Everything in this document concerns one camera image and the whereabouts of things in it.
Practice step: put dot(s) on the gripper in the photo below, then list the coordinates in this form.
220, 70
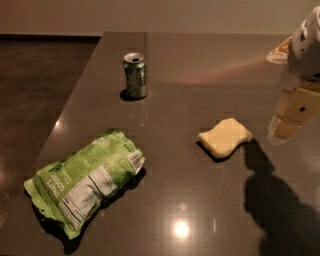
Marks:
306, 53

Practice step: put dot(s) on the yellow sponge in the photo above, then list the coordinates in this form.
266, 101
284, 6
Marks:
224, 137

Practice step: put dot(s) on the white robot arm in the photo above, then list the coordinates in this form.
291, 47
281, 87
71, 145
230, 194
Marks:
303, 63

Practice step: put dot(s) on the glass jar with dark lid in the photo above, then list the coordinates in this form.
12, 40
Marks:
279, 55

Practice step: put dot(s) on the green soda can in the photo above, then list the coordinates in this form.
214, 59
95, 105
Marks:
135, 72

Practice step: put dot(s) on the green chip bag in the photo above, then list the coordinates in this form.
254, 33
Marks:
71, 191

